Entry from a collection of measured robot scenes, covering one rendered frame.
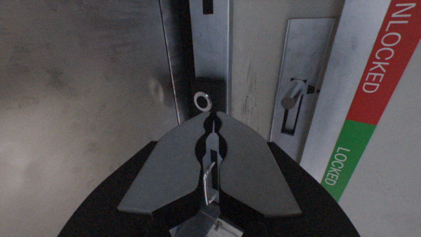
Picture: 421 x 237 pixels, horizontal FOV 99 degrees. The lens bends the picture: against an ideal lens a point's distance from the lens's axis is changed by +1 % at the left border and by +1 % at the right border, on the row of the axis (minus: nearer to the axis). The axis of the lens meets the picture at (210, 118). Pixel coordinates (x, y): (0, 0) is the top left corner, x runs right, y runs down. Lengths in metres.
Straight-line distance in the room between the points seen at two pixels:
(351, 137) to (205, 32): 0.23
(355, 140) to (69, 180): 0.32
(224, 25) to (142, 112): 0.15
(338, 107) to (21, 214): 0.30
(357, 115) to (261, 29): 0.15
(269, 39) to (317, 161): 0.15
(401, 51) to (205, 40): 0.21
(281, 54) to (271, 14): 0.05
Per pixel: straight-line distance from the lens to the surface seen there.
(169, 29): 0.28
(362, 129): 0.27
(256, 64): 0.26
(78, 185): 0.25
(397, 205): 0.34
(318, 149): 0.24
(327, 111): 0.22
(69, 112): 0.21
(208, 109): 0.27
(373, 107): 0.26
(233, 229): 0.45
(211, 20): 0.26
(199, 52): 0.28
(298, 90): 0.22
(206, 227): 0.44
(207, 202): 0.41
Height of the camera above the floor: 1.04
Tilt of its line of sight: 28 degrees down
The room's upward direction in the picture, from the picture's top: 106 degrees clockwise
